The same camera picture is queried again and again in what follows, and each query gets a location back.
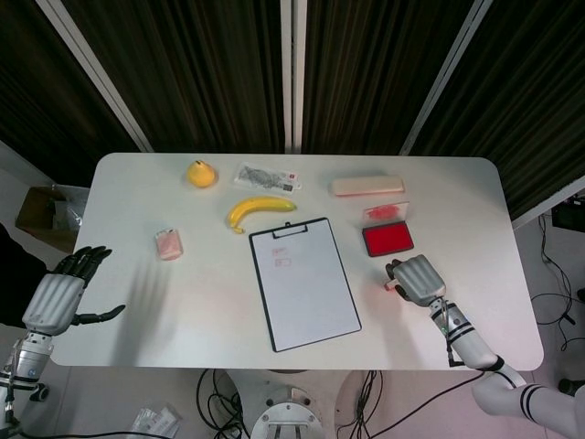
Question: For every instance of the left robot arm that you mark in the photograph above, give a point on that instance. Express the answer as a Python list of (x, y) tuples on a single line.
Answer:
[(27, 361)]

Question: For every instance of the beige oblong case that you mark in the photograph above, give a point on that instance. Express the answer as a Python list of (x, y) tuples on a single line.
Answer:
[(368, 186)]

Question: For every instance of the red ink pad with lid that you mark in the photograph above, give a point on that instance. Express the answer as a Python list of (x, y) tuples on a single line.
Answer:
[(387, 240)]

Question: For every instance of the small red stamp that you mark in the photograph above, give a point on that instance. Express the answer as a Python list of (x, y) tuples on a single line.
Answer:
[(389, 286)]

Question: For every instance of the brown cardboard box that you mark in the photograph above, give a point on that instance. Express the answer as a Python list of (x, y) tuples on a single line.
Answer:
[(32, 215)]

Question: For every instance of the black box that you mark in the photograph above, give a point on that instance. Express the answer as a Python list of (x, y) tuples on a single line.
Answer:
[(569, 215)]

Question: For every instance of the chrome leg with black caster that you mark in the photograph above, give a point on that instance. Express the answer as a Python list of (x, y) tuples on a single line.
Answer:
[(40, 393)]

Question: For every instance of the yellow banana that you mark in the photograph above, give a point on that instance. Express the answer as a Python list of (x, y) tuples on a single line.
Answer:
[(256, 206)]

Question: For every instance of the dark pleated curtain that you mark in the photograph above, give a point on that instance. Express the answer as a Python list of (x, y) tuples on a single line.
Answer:
[(41, 100), (530, 105), (196, 73), (379, 73)]

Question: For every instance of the black caster wheel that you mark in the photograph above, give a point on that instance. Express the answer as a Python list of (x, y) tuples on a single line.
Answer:
[(569, 386)]

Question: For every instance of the black clipboard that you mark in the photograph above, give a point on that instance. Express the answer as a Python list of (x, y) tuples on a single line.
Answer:
[(260, 274)]

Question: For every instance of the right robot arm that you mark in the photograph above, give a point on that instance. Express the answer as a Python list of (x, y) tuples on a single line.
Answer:
[(475, 347)]

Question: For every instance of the clear plastic bag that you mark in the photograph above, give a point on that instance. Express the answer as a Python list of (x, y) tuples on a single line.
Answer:
[(68, 215)]

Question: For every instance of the white packets on floor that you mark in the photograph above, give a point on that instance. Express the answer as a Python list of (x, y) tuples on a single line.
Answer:
[(153, 420)]

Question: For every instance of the small pink packet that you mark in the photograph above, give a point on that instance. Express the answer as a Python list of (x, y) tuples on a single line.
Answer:
[(169, 246)]

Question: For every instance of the white frame post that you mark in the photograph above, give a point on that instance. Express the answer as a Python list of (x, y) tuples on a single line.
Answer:
[(96, 78), (445, 78), (292, 73)]

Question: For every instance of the yellow pear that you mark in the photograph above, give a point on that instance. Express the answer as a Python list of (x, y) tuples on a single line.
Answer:
[(201, 176)]

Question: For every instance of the white paper sheet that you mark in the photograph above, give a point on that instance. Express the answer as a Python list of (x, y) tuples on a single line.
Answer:
[(306, 292)]

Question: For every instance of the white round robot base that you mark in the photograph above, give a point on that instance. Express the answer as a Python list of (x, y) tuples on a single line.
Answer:
[(288, 418)]

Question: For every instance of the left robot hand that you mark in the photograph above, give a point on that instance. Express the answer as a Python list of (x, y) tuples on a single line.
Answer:
[(52, 304)]

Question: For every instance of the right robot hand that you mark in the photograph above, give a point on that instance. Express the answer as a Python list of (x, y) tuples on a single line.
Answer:
[(418, 279)]

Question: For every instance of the clear printed plastic packet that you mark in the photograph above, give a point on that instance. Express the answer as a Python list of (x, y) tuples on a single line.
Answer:
[(265, 177)]

